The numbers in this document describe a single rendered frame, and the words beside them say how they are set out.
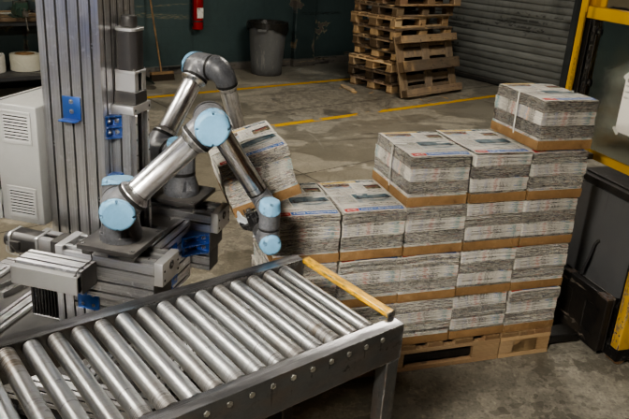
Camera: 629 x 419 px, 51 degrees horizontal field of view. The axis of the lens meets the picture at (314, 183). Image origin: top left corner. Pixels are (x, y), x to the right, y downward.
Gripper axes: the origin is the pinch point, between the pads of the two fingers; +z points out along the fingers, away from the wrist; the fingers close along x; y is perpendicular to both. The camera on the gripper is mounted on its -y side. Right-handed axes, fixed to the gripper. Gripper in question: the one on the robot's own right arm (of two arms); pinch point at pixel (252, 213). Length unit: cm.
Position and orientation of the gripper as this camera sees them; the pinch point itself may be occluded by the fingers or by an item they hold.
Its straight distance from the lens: 267.7
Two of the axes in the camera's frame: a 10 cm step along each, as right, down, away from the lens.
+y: -2.5, -8.7, -4.2
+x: -9.2, 3.5, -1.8
